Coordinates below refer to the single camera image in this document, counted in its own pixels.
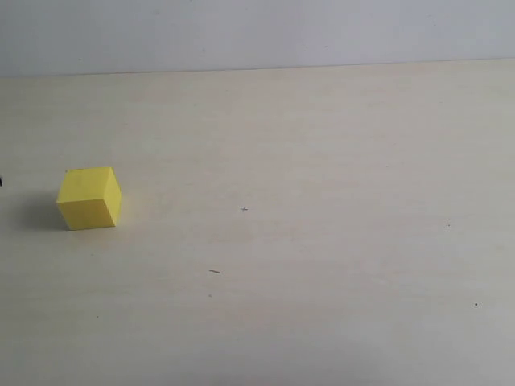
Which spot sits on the yellow foam cube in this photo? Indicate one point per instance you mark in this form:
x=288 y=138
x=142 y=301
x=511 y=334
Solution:
x=90 y=198

